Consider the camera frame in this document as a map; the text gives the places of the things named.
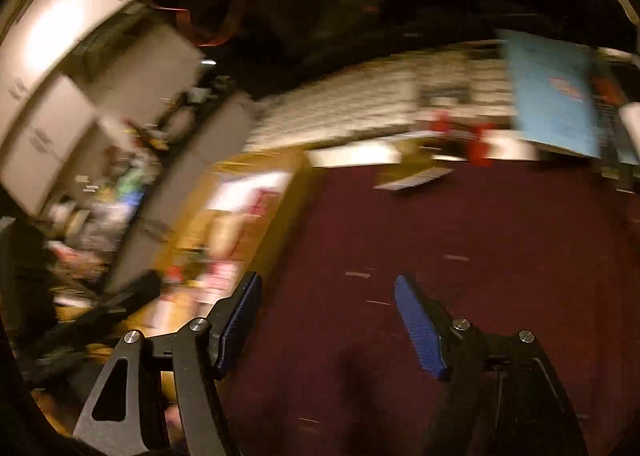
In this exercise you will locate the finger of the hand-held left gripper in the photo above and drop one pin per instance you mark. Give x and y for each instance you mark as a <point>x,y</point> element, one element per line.
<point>95,323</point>

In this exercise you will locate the gold cardboard box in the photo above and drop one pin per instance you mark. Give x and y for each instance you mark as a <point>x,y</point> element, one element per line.
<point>280,216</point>

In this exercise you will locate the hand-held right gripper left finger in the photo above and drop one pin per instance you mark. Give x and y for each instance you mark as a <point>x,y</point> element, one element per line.
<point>237,323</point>

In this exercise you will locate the white computer keyboard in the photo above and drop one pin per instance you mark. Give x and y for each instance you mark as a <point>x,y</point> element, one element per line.
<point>380,96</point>

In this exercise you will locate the blue notebook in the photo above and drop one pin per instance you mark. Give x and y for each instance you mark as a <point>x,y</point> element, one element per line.
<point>555,91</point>

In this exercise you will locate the cluttered kitchen counter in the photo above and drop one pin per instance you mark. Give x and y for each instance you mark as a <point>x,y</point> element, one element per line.
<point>110,206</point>

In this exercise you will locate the small red wrapped candy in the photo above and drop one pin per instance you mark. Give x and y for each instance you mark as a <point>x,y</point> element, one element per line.
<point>462,133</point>

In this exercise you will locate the dark red tablecloth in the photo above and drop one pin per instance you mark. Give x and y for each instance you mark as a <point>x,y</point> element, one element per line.
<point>450,236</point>

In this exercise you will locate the white wall cabinets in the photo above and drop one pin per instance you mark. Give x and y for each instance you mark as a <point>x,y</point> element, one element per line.
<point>65,66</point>

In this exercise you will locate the red and white snack packet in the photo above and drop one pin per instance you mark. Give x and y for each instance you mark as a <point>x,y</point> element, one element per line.
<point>217,277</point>

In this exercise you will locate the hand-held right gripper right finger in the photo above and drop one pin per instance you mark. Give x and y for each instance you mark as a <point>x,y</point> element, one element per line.
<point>420,331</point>

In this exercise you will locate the clear plastic snack packet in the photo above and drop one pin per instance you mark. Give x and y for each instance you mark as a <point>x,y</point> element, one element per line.
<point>415,181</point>

